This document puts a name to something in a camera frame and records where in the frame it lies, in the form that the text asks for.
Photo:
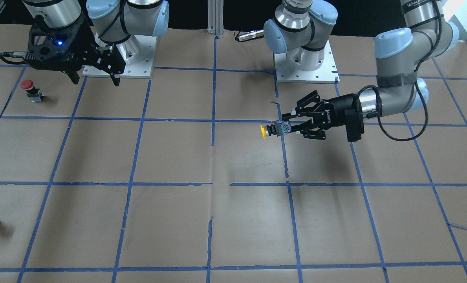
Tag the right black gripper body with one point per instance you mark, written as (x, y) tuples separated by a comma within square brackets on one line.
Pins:
[(85, 46)]

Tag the red push button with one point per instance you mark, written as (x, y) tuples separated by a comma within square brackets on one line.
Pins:
[(33, 93)]

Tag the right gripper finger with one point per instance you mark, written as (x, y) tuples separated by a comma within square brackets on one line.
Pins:
[(107, 59), (72, 73)]

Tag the yellow push button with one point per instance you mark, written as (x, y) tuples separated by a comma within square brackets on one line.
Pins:
[(278, 128)]

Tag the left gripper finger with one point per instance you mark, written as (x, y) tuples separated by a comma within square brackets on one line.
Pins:
[(308, 106), (313, 128)]

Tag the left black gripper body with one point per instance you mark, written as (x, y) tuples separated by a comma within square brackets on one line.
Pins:
[(334, 111)]

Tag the aluminium frame post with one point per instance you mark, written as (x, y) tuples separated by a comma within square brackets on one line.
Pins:
[(215, 13)]

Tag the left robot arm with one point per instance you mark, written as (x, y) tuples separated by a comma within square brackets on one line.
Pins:
[(300, 30)]

